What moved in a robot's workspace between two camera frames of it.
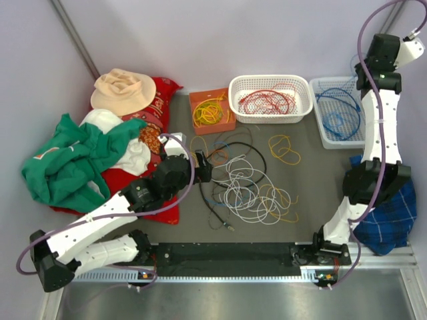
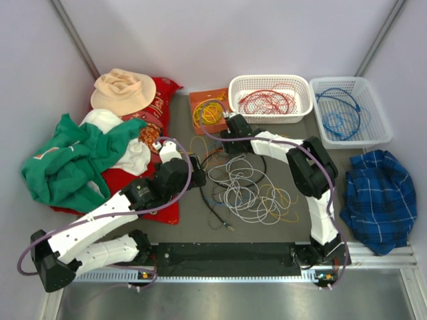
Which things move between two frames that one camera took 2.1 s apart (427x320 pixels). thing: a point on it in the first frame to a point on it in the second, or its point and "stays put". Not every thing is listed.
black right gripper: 357,67 to 229,150
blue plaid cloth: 389,225 stays put
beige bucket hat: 123,92 stays put
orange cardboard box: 221,127 stays put
